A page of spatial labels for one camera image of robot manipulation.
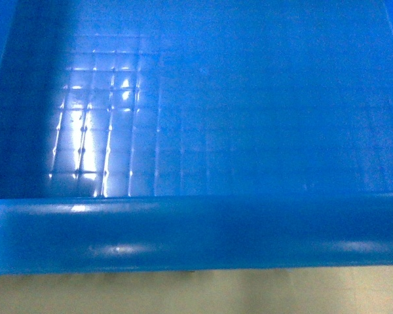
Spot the large blue plastic crate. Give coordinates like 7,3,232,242
0,1,393,275

